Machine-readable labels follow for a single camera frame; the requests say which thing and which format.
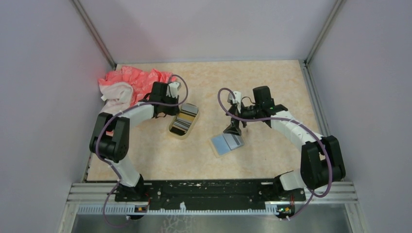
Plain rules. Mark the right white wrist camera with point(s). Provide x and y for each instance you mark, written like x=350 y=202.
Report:
x=234 y=98

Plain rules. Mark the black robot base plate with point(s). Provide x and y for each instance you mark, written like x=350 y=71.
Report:
x=208 y=195

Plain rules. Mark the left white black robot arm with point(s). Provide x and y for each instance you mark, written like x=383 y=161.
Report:
x=111 y=134

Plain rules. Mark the aluminium front frame rail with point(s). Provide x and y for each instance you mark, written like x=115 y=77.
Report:
x=99 y=198

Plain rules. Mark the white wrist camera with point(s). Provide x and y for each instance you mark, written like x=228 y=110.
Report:
x=173 y=89
x=234 y=98

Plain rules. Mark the grey blue credit card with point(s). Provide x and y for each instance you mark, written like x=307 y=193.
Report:
x=227 y=143

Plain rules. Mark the pink white crumpled cloth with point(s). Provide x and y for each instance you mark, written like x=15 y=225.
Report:
x=127 y=87

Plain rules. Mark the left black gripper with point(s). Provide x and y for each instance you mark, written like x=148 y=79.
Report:
x=174 y=111

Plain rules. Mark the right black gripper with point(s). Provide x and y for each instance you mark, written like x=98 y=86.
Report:
x=233 y=127

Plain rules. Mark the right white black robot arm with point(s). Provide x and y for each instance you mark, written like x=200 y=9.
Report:
x=321 y=161

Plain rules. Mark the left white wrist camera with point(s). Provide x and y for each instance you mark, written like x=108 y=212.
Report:
x=173 y=89

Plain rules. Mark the cream card holder tray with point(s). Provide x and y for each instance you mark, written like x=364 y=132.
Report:
x=183 y=123

